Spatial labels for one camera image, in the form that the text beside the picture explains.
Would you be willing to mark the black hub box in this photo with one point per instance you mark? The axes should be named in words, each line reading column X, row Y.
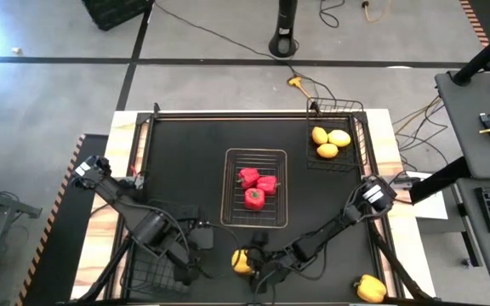
column 404, row 182

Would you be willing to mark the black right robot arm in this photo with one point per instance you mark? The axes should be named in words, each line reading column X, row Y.
column 334, row 225

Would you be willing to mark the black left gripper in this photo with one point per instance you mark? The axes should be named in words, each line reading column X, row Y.
column 183, row 257

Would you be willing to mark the black plastic crate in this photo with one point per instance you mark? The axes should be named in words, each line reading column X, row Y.
column 113, row 13

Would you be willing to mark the yellow bell pepper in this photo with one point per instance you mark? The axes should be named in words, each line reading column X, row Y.
column 372, row 289
column 240, row 262

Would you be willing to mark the small white floor scrap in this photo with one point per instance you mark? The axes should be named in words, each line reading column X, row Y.
column 16, row 50

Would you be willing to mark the black desk leg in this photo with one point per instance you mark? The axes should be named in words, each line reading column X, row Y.
column 440, row 180

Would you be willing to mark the grey desk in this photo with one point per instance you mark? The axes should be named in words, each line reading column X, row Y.
column 466, row 127

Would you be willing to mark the black slanted pole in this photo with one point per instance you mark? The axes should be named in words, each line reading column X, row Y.
column 483, row 55

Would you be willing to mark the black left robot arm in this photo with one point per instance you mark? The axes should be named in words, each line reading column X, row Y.
column 113, row 193

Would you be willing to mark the white paper sheet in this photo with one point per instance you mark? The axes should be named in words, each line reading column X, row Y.
column 430, row 209

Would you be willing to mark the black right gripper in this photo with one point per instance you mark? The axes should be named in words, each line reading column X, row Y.
column 268, row 263

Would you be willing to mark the red bell pepper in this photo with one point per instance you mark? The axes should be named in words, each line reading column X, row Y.
column 254, row 198
column 248, row 177
column 267, row 185

